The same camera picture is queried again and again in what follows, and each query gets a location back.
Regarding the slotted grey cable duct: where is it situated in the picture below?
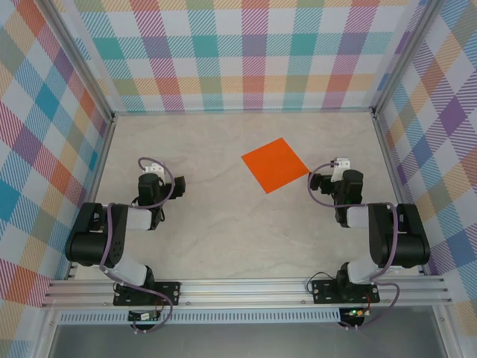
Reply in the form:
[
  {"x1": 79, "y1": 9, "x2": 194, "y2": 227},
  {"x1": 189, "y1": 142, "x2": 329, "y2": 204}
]
[{"x1": 58, "y1": 307, "x2": 342, "y2": 324}]

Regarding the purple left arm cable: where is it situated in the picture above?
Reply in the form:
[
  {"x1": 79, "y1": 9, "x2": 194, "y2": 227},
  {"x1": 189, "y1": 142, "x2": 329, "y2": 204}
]
[{"x1": 98, "y1": 157, "x2": 176, "y2": 335}]

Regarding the aluminium mounting rail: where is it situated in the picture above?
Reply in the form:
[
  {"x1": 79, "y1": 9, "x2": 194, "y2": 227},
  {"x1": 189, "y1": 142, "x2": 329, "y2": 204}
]
[{"x1": 40, "y1": 274, "x2": 454, "y2": 309}]

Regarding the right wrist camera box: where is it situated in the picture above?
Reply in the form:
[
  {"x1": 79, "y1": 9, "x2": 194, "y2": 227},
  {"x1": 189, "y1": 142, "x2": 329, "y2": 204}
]
[{"x1": 332, "y1": 157, "x2": 352, "y2": 182}]

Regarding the grey metal panel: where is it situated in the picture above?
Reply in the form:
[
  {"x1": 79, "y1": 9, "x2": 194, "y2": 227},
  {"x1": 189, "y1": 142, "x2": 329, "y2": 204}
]
[{"x1": 48, "y1": 322, "x2": 448, "y2": 358}]

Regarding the aluminium frame post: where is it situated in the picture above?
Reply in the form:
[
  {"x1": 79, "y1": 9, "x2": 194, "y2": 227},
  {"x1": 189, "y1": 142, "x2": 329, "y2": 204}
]
[
  {"x1": 370, "y1": 0, "x2": 443, "y2": 119},
  {"x1": 39, "y1": 0, "x2": 116, "y2": 124}
]

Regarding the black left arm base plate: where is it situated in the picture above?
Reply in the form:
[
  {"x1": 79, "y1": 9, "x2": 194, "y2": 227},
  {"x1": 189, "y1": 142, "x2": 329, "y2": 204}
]
[{"x1": 113, "y1": 281, "x2": 182, "y2": 307}]

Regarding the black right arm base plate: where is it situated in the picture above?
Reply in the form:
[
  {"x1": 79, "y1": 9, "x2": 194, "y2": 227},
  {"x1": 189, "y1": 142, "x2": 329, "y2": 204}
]
[{"x1": 311, "y1": 279, "x2": 381, "y2": 305}]

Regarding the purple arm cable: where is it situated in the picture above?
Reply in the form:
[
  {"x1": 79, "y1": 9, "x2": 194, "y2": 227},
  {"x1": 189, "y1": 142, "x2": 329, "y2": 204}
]
[
  {"x1": 98, "y1": 157, "x2": 176, "y2": 335},
  {"x1": 307, "y1": 160, "x2": 402, "y2": 331}
]

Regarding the aluminium frame rail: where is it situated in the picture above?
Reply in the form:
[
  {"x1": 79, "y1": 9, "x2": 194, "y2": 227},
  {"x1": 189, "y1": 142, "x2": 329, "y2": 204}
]
[
  {"x1": 65, "y1": 116, "x2": 117, "y2": 280},
  {"x1": 111, "y1": 107, "x2": 376, "y2": 117},
  {"x1": 371, "y1": 113, "x2": 429, "y2": 277}
]

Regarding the orange paper sheet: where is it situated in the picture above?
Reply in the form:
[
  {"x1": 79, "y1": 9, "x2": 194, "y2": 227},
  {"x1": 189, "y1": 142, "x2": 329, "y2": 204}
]
[{"x1": 241, "y1": 137, "x2": 311, "y2": 195}]

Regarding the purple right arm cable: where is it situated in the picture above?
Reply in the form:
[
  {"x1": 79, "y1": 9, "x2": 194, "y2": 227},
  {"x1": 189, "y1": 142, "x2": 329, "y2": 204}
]
[{"x1": 307, "y1": 160, "x2": 402, "y2": 331}]

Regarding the aluminium frame leg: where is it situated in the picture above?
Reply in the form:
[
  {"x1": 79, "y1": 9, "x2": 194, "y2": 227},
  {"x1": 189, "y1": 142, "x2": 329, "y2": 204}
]
[
  {"x1": 432, "y1": 304, "x2": 459, "y2": 358},
  {"x1": 35, "y1": 307, "x2": 63, "y2": 358}
]

